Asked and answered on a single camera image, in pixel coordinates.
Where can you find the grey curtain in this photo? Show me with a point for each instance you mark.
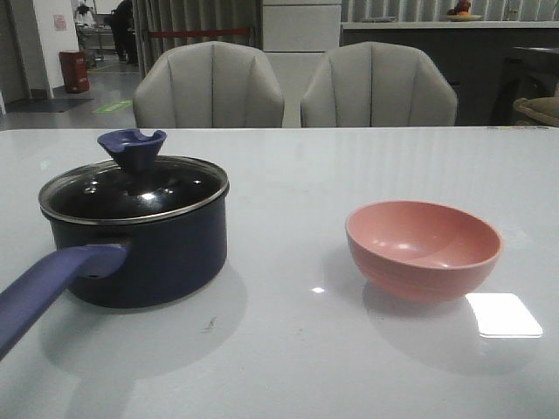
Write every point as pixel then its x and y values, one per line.
pixel 173 15

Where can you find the dark grey sideboard counter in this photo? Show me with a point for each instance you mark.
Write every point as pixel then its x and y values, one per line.
pixel 470 55

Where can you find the left grey upholstered chair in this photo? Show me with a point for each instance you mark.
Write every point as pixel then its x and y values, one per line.
pixel 210 85

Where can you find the person in dark clothes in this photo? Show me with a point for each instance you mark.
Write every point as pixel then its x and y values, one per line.
pixel 122 25

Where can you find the red trash bin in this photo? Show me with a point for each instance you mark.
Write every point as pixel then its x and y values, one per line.
pixel 74 71

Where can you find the black side table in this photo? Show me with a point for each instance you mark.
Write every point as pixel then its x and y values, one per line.
pixel 526 72

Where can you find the white cabinet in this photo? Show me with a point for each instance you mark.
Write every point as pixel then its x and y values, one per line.
pixel 294 35

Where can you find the red barrier belt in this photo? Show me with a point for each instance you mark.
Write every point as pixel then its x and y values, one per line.
pixel 201 33

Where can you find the grey upholstered chair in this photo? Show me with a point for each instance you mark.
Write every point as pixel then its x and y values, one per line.
pixel 210 85
pixel 373 84

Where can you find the glass lid purple knob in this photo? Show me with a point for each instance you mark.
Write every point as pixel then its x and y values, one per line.
pixel 136 185

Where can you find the fruit plate on counter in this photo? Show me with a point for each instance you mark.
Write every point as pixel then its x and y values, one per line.
pixel 462 12

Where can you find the dark blue saucepan purple handle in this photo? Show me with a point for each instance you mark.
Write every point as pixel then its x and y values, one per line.
pixel 118 266

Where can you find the pink plastic bowl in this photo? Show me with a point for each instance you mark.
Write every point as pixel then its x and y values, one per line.
pixel 424 252

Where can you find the right grey upholstered chair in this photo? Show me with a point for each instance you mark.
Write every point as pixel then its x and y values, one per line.
pixel 373 84

